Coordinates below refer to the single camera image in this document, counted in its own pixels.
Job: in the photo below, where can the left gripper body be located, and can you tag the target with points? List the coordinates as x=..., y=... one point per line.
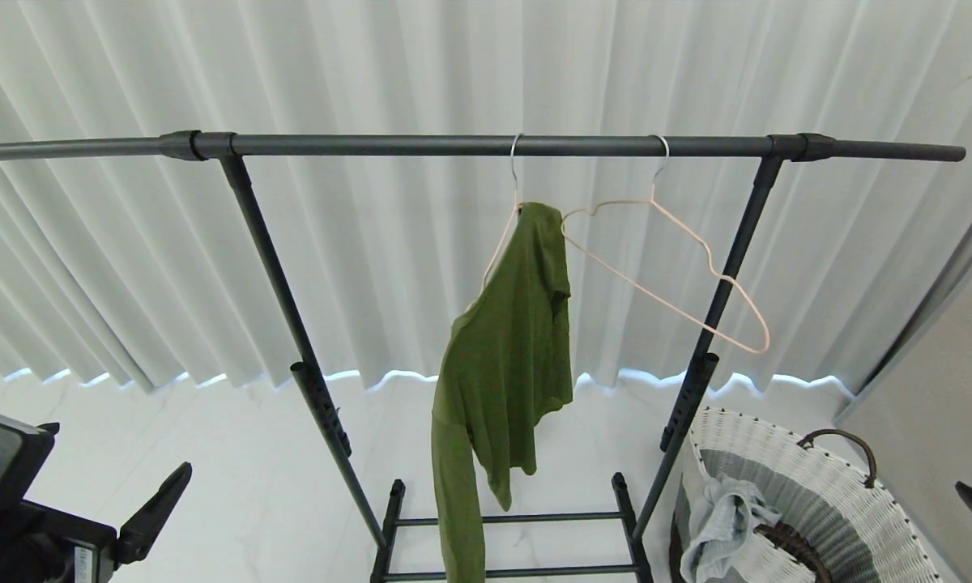
x=49, y=555

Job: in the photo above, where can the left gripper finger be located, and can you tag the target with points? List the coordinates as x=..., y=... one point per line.
x=154, y=518

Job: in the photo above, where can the green long-sleeved shirt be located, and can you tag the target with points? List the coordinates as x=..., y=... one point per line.
x=502, y=356

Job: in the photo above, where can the pink clothes hanger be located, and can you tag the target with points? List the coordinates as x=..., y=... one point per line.
x=515, y=178
x=768, y=336

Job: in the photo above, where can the white laundry basket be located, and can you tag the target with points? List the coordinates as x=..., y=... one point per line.
x=859, y=502

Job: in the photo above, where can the black clothes rack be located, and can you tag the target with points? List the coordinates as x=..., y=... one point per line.
x=373, y=146

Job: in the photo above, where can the pale grey garment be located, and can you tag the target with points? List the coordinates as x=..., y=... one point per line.
x=721, y=526

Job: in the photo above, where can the white curtain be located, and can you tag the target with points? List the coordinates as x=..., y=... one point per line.
x=454, y=73

